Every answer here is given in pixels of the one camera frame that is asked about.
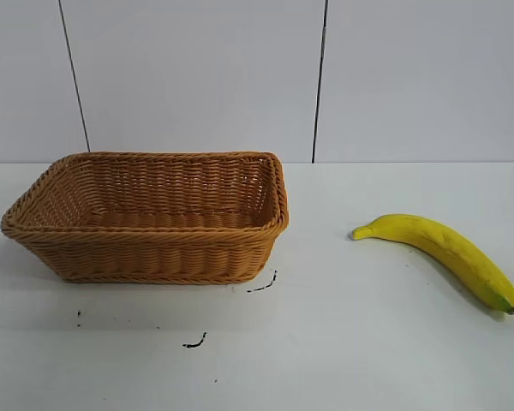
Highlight yellow banana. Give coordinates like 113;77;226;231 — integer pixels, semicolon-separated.
352;213;514;317

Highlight brown woven wicker basket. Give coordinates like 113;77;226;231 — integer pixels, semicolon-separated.
0;149;291;284

